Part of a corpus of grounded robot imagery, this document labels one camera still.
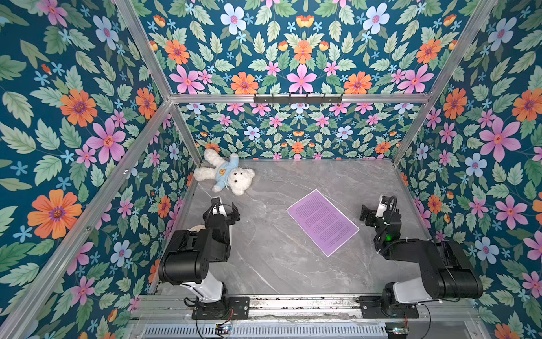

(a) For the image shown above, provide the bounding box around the purple printed paper sheet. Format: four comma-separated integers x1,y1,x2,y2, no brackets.
287,189,359,258

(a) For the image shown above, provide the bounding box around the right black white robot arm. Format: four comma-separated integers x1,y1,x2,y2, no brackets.
360,196,484,309

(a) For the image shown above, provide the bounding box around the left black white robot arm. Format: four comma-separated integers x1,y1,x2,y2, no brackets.
158,198,240,305

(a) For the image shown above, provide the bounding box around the beige round toy clock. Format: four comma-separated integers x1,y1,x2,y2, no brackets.
189,225,206,232

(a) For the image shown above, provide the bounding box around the white teddy bear blue shirt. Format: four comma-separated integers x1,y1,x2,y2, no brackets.
193,149,255,196

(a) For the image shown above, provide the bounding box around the white ventilation grille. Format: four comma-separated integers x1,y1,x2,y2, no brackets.
143,323,388,338

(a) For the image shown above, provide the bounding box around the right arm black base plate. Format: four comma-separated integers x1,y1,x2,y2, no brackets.
356,296,419,319

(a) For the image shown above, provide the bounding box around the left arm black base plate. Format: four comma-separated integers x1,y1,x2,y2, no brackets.
191,297,251,320

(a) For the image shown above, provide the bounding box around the aluminium front mounting rail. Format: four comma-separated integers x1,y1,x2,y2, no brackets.
130,294,479,323

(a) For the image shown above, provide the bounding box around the black hook rail on frame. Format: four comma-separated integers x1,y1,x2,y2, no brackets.
253,94,343,105

